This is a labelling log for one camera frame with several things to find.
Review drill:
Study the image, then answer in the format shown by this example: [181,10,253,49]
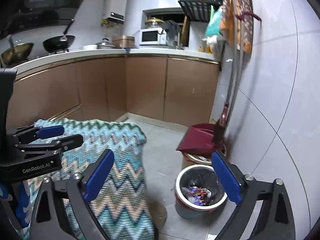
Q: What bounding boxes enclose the steel pot with lid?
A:
[96,38,116,49]

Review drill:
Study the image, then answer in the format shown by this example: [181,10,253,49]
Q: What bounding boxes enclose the black wok pan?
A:
[43,19,75,54]

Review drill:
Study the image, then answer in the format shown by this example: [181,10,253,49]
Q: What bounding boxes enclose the purple wrapper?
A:
[182,186,204,206]

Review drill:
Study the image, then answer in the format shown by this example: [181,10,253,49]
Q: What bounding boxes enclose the beige woven trash basket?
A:
[177,142,227,168]

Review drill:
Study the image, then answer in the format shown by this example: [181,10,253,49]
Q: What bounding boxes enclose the blue white gloved left hand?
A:
[1,180,32,231]

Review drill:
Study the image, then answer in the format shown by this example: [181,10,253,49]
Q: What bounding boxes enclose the brown kitchen base cabinets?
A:
[7,55,220,127]

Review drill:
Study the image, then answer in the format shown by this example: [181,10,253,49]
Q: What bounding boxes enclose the maroon dustpan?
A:
[176,124,226,158]

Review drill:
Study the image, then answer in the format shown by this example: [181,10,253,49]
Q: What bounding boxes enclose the golden green wok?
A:
[1,35,34,66]

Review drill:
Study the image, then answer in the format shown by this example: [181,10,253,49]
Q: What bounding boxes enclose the teal zigzag knitted cloth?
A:
[21,118,158,239]

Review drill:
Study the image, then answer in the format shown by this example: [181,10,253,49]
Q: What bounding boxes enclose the white round trash bin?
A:
[174,164,227,213]

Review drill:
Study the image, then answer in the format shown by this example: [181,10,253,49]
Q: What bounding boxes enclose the white gas water heater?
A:
[103,0,127,24]

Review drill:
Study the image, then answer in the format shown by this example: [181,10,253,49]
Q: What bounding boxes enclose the teal hanging plastic bag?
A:
[204,6,222,37]

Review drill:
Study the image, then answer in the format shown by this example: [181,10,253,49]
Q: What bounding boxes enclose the maroon broom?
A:
[215,0,262,141]

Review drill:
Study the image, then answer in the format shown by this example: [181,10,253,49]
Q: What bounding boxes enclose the orange patterned hanging apron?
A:
[220,0,253,54]

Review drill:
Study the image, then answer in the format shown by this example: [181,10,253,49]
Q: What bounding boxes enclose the brown rice cooker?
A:
[112,35,135,48]

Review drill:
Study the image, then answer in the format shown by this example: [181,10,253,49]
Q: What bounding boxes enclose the white microwave oven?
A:
[139,27,167,46]

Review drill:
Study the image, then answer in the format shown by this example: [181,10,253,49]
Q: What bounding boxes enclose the black range hood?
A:
[1,0,84,39]

